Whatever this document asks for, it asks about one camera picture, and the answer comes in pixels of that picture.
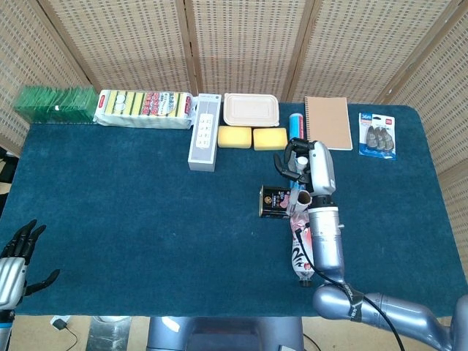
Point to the beige lidded plastic container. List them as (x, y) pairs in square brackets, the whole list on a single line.
[(250, 109)]

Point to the white paper roll cardboard core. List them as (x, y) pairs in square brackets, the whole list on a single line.
[(297, 208)]

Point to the woven folding screen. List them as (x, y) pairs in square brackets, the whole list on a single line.
[(245, 44)]

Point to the black tin can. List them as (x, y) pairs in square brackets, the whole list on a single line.
[(274, 201)]

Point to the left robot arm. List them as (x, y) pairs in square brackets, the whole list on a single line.
[(4, 329)]

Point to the test tube with white stopper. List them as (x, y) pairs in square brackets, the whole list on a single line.
[(302, 161)]

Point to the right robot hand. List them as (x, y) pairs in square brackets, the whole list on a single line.
[(321, 168)]

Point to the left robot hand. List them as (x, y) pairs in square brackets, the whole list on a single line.
[(12, 278)]

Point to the white power strip box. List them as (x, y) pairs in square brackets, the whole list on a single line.
[(203, 139)]

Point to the blue table cloth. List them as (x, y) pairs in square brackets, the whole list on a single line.
[(146, 219)]

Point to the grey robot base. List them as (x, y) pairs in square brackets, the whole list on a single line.
[(219, 334)]

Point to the yellow sponge block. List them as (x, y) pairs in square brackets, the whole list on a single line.
[(270, 139), (234, 137)]

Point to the yellow sponge multipack bag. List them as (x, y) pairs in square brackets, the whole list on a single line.
[(146, 109)]

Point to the white pink drink bottle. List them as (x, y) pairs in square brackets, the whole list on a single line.
[(301, 256)]

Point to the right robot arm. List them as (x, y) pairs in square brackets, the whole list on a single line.
[(325, 237)]

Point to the green packet stack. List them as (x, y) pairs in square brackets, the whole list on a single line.
[(55, 104)]

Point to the grey metal table leg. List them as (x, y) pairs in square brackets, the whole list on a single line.
[(109, 336)]

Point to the kraft spiral notebook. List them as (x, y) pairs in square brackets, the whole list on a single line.
[(329, 120)]

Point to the blue wrap roll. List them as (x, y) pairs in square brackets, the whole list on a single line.
[(297, 126)]

